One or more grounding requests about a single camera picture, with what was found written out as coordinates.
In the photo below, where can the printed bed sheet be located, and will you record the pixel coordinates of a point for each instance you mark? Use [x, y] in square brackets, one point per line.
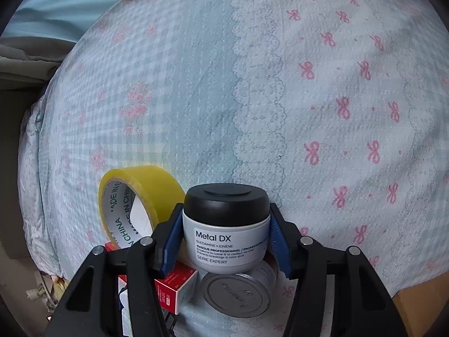
[245, 112]

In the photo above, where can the silver round tin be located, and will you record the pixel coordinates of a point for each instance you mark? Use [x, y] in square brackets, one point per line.
[238, 289]

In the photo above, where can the light blue pillow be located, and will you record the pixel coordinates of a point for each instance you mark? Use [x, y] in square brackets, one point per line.
[70, 3]

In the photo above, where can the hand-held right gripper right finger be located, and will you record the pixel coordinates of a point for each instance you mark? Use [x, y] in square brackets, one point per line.
[279, 244]

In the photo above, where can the grey jar with black lid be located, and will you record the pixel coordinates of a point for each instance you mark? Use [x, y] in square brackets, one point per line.
[226, 227]

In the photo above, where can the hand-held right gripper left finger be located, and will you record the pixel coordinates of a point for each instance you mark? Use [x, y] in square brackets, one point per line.
[171, 244]

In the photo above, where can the yellow tape roll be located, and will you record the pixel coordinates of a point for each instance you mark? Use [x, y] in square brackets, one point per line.
[135, 209]

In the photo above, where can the red and white box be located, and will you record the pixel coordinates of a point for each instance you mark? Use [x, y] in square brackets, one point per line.
[175, 284]

